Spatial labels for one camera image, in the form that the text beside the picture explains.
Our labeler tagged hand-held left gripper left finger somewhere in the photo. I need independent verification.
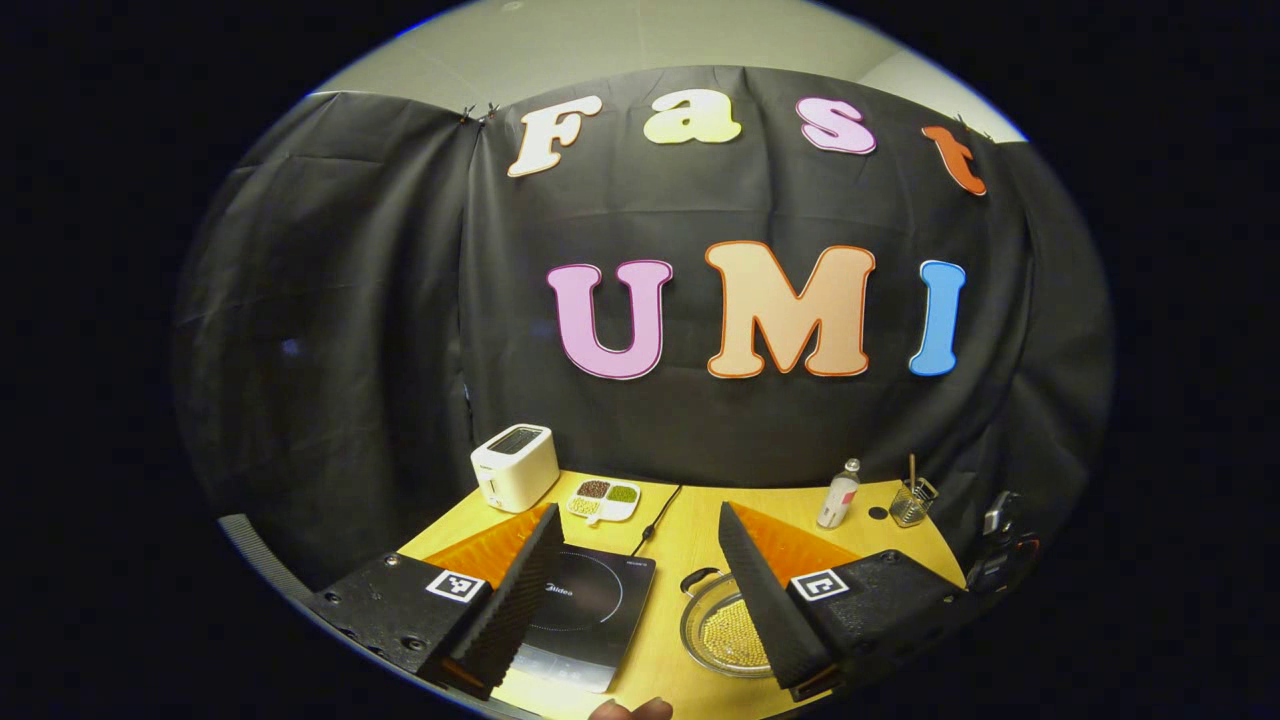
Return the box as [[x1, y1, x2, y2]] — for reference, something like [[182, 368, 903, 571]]
[[305, 502, 566, 701]]

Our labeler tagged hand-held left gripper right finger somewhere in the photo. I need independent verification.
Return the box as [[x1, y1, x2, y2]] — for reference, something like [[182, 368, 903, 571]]
[[718, 501, 977, 704]]

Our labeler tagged steel pot with yellow beans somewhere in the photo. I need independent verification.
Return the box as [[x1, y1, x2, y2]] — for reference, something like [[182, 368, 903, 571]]
[[680, 567, 776, 681]]

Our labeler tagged black induction cooktop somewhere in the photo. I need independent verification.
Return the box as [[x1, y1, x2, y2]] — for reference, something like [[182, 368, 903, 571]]
[[515, 545, 658, 694]]

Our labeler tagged white divided bean dish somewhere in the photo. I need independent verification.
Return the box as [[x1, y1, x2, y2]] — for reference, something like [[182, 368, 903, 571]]
[[566, 478, 642, 527]]

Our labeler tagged white toaster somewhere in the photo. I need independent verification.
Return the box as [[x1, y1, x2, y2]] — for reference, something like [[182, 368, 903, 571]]
[[470, 424, 561, 514]]

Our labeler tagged clear plastic bottle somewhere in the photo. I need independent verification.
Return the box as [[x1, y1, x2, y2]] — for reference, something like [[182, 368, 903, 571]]
[[816, 458, 862, 530]]

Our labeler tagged grey ribbed strip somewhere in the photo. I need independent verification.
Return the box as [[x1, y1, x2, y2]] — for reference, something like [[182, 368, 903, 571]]
[[218, 513, 313, 604]]

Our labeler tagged wire mesh holder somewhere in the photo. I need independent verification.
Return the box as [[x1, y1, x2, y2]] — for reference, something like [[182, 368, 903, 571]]
[[889, 478, 939, 528]]

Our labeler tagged black power cable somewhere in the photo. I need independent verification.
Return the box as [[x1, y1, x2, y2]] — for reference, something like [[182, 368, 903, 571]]
[[630, 485, 683, 558]]

